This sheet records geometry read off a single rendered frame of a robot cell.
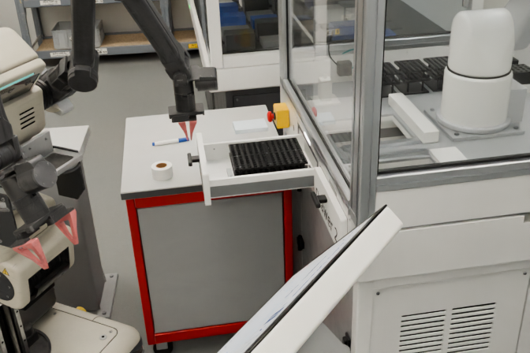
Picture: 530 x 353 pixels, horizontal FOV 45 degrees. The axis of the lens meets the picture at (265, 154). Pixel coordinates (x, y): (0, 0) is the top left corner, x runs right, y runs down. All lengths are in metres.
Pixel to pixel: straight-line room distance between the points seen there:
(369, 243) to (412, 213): 0.48
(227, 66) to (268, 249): 0.83
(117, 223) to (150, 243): 1.18
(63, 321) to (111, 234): 1.00
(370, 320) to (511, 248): 0.40
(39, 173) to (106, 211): 2.20
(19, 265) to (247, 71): 1.34
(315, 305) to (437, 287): 0.81
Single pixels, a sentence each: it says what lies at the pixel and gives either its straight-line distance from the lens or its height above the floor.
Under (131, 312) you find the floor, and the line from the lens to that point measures 2.86.
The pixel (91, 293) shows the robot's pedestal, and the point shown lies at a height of 0.11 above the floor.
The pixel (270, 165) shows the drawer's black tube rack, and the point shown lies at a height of 0.90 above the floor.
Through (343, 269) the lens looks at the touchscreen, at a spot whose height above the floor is 1.19.
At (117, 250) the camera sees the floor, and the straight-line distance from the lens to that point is 3.24.
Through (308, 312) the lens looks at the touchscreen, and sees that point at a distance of 0.96.
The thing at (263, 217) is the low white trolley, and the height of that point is 0.59.
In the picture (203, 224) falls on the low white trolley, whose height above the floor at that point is 0.59.
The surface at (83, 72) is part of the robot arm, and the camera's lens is 1.75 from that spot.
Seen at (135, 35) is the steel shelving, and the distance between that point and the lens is 6.13.
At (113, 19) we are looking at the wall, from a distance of 6.23.
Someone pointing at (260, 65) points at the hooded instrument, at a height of 0.90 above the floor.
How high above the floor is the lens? 1.81
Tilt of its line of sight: 27 degrees down
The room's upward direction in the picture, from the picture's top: 2 degrees counter-clockwise
